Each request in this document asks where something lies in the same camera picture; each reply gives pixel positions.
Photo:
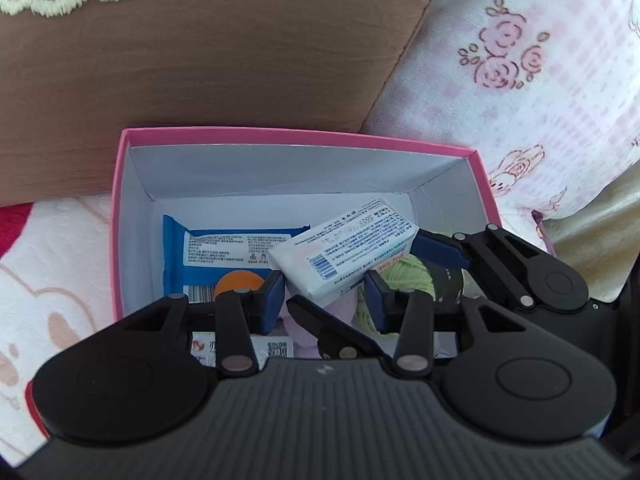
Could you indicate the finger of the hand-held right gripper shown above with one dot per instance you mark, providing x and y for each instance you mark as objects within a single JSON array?
[
  {"x": 340, "y": 337},
  {"x": 440, "y": 250}
]

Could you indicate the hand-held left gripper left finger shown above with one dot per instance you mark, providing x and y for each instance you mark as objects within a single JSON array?
[{"x": 270, "y": 300}]

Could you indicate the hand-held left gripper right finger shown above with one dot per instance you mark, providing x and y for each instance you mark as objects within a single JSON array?
[{"x": 376, "y": 300}]

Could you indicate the green yarn ball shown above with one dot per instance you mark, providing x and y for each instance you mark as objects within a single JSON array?
[{"x": 410, "y": 272}]

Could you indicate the orange makeup sponge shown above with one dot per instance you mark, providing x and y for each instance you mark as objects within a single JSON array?
[{"x": 237, "y": 280}]

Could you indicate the white tissue packet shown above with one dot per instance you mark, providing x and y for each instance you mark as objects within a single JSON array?
[{"x": 345, "y": 245}]

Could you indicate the blue wet wipes packet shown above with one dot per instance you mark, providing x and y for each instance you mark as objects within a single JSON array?
[{"x": 220, "y": 250}]

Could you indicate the pink cardboard box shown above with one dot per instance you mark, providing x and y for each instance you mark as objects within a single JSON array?
[{"x": 250, "y": 170}]

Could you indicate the beige cloth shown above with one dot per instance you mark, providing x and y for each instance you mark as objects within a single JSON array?
[{"x": 595, "y": 240}]

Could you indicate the bear printed blanket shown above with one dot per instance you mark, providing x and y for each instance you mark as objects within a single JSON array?
[{"x": 50, "y": 285}]

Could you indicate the brown cushion with cloud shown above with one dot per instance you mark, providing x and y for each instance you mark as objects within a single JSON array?
[{"x": 200, "y": 60}]

